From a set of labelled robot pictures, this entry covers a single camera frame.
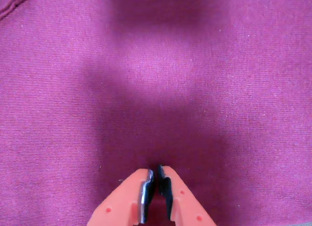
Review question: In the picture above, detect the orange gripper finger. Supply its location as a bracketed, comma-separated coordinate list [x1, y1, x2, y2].
[156, 164, 218, 226]
[88, 169, 156, 226]

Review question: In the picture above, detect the maroon cloth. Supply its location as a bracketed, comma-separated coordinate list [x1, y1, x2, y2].
[0, 0, 312, 226]

